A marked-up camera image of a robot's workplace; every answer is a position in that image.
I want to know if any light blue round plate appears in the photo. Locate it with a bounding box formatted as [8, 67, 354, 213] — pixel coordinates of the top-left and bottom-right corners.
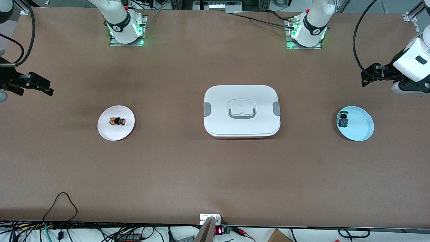
[336, 106, 375, 142]

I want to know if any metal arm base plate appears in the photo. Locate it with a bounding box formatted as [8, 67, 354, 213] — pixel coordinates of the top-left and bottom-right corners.
[109, 15, 148, 47]
[285, 18, 323, 50]

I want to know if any white lidded lunch box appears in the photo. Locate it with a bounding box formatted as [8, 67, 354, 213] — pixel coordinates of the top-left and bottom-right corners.
[204, 85, 281, 139]

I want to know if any black base power cable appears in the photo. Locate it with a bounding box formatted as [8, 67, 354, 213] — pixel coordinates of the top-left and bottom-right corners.
[228, 10, 297, 30]

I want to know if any black flat loop cable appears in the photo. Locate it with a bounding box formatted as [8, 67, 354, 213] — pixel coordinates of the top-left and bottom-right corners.
[337, 228, 371, 238]

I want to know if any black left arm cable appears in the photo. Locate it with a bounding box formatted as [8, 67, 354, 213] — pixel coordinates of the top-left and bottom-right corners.
[352, 0, 397, 81]

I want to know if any brown cardboard box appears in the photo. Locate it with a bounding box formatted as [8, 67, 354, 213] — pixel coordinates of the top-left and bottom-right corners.
[267, 229, 293, 242]

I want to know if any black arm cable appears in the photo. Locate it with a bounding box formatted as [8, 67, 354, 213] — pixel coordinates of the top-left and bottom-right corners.
[352, 0, 397, 81]
[0, 0, 36, 67]

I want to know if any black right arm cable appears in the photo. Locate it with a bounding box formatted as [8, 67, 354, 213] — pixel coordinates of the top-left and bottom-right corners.
[0, 0, 36, 67]

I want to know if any aluminium frame with lights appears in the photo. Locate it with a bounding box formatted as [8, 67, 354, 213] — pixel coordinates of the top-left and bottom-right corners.
[193, 0, 243, 13]

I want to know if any green push button switch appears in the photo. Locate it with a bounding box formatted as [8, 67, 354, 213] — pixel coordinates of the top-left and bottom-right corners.
[338, 110, 350, 129]

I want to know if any aluminium corner bracket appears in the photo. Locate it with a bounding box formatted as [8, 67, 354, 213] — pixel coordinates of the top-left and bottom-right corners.
[402, 0, 430, 24]

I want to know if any tan wooden board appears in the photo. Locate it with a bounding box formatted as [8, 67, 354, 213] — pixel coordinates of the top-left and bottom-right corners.
[194, 216, 216, 242]

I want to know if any red test clip lead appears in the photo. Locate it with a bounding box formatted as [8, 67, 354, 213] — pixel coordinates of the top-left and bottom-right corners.
[232, 227, 256, 242]

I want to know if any pink round plate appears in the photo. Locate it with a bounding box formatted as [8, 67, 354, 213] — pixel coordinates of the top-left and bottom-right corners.
[97, 105, 135, 141]

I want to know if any black looped thin cable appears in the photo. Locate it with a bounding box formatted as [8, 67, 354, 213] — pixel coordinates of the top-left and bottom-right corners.
[43, 192, 79, 223]

